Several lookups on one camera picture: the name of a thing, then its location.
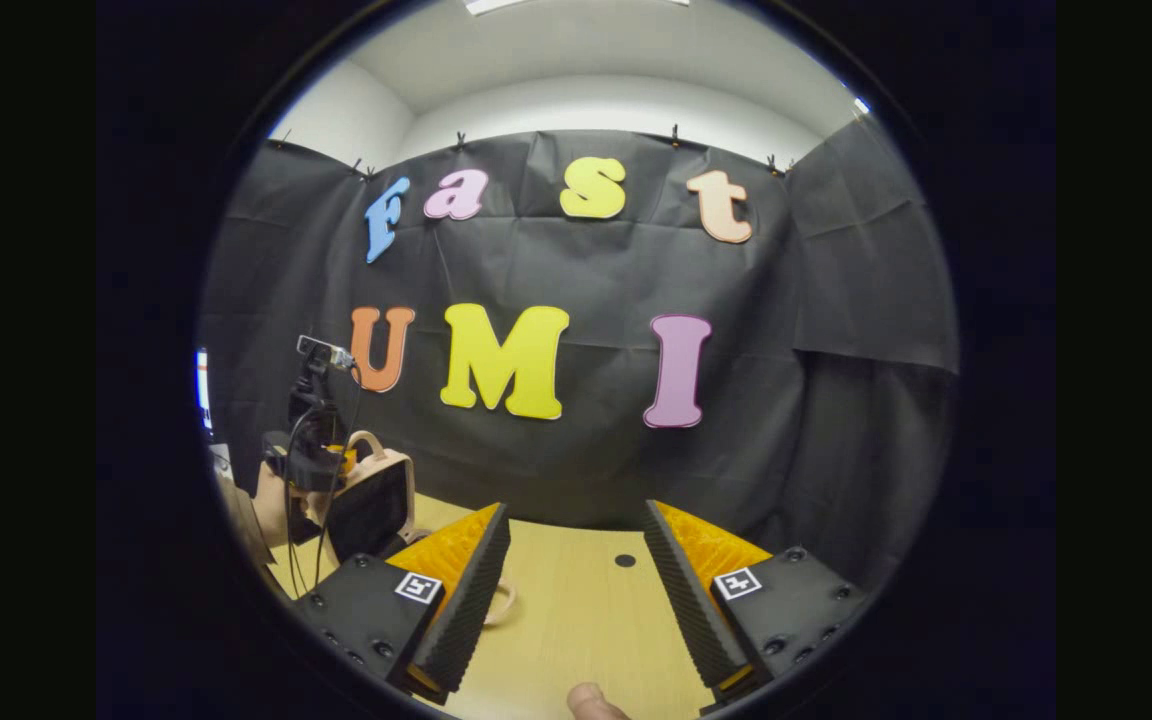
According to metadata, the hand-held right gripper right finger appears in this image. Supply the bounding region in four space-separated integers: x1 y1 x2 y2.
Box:
642 500 869 701

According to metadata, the small beige suitcase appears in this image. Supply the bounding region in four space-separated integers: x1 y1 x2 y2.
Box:
324 430 519 628

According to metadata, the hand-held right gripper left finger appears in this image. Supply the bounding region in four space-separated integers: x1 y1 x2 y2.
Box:
294 503 512 704

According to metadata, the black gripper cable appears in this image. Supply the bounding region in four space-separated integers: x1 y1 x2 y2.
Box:
281 365 365 599

